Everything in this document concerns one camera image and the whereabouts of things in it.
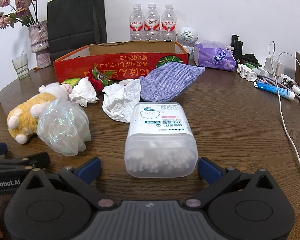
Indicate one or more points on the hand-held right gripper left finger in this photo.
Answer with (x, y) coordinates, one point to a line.
(88, 170)

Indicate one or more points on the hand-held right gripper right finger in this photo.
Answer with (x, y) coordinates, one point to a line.
(210, 171)

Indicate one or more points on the iridescent plastic bag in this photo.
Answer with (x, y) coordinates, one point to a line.
(62, 127)

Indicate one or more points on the yellow white plush toy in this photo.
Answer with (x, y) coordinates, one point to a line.
(27, 112)

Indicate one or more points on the translucent cotton swab box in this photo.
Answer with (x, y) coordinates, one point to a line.
(162, 140)

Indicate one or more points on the large white paper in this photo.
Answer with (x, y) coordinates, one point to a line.
(117, 100)

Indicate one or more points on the small white paper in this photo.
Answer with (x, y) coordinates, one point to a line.
(83, 92)

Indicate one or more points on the green tissue pack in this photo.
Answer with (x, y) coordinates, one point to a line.
(71, 81)

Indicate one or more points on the red green wrapper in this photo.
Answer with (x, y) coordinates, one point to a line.
(95, 80)

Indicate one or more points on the white round disc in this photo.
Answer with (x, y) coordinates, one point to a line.
(127, 82)

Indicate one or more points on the purple woven pouch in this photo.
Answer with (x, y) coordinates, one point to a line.
(170, 82)

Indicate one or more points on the red cardboard box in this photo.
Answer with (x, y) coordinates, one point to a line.
(140, 60)

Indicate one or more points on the clear drinking glass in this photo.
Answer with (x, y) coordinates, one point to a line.
(21, 67)

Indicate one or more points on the blue tube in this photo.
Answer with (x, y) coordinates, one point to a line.
(275, 90)

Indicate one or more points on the small green bottle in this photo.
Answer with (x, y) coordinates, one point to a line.
(255, 69)

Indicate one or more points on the purple tissue pack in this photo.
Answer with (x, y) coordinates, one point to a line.
(215, 57)

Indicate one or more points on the pink speckled vase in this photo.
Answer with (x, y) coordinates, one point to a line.
(38, 42)

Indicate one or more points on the black pouch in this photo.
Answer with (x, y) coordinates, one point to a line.
(250, 58)

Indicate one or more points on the black rectangular device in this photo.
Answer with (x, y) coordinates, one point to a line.
(238, 52)
(235, 40)

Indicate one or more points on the white charger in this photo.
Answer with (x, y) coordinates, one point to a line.
(275, 66)

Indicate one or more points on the white robot speaker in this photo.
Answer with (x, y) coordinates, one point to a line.
(186, 36)

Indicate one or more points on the black paper bag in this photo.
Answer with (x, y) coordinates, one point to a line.
(72, 25)

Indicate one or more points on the clear water bottle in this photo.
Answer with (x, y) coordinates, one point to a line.
(152, 25)
(137, 25)
(169, 25)

